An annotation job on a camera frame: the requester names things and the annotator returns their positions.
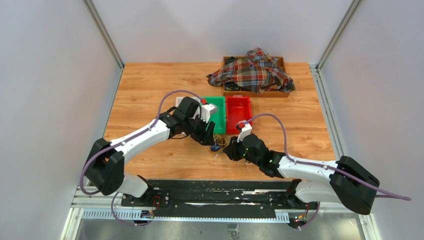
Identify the white plastic bin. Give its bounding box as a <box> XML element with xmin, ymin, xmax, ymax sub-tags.
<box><xmin>175</xmin><ymin>96</ymin><xmax>184</xmax><ymax>107</ymax></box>

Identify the brown cable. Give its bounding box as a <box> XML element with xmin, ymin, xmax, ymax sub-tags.
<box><xmin>213</xmin><ymin>134</ymin><xmax>229</xmax><ymax>150</ymax></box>

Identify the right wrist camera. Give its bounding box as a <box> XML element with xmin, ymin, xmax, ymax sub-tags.
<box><xmin>236</xmin><ymin>120</ymin><xmax>252</xmax><ymax>143</ymax></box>

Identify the red plastic bin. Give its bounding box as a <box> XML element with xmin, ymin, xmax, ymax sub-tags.
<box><xmin>225</xmin><ymin>96</ymin><xmax>253</xmax><ymax>135</ymax></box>

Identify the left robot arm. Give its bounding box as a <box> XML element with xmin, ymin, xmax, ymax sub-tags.
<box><xmin>81</xmin><ymin>97</ymin><xmax>218</xmax><ymax>207</ymax></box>

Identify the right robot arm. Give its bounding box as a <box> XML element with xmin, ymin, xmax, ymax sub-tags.
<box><xmin>223</xmin><ymin>134</ymin><xmax>380</xmax><ymax>215</ymax></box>

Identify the wooden tray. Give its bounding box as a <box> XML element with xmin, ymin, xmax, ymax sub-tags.
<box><xmin>221</xmin><ymin>55</ymin><xmax>291</xmax><ymax>99</ymax></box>

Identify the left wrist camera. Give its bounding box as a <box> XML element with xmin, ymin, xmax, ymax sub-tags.
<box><xmin>194</xmin><ymin>103</ymin><xmax>218</xmax><ymax>123</ymax></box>

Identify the green plastic bin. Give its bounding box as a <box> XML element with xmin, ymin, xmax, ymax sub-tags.
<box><xmin>203</xmin><ymin>96</ymin><xmax>227</xmax><ymax>135</ymax></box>

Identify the yellow cable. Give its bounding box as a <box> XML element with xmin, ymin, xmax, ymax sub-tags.
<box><xmin>211</xmin><ymin>134</ymin><xmax>229</xmax><ymax>159</ymax></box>

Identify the plaid shirt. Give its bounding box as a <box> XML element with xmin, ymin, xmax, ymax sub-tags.
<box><xmin>207</xmin><ymin>47</ymin><xmax>296</xmax><ymax>94</ymax></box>

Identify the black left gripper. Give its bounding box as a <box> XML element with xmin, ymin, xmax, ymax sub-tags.
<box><xmin>184</xmin><ymin>113</ymin><xmax>216</xmax><ymax>146</ymax></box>

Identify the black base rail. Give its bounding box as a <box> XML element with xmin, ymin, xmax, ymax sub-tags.
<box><xmin>120</xmin><ymin>179</ymin><xmax>317</xmax><ymax>220</ymax></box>

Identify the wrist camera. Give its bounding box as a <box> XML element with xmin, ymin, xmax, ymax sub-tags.
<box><xmin>236</xmin><ymin>120</ymin><xmax>252</xmax><ymax>143</ymax></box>
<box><xmin>194</xmin><ymin>103</ymin><xmax>218</xmax><ymax>123</ymax></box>

